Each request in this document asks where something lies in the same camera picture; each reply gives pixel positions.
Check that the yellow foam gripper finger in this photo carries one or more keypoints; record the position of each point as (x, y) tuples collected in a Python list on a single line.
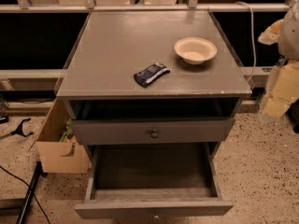
[(281, 91), (272, 34)]

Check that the blue rxbar blueberry wrapper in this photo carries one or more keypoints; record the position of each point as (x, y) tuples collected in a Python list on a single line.
[(150, 74)]

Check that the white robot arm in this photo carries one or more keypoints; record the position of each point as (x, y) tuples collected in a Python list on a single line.
[(289, 47)]

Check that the grey top drawer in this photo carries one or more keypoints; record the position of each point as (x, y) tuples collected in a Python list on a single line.
[(151, 131)]

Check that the grey wooden drawer cabinet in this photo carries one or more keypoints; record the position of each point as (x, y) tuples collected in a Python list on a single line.
[(99, 83)]

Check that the grey open middle drawer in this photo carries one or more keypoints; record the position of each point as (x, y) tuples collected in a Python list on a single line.
[(170, 180)]

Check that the white paper bowl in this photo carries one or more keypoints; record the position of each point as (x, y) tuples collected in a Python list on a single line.
[(195, 50)]

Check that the green item in box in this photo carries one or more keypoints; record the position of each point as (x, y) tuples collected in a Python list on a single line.
[(67, 131)]

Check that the cardboard box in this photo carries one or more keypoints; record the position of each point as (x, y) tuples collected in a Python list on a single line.
[(55, 156)]

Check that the black metal floor bar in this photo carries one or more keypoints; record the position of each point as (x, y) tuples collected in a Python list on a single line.
[(20, 207)]

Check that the black tool on floor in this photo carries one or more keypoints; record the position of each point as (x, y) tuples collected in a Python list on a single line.
[(17, 131)]

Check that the metal railing frame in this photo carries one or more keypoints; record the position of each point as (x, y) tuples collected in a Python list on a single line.
[(40, 37)]

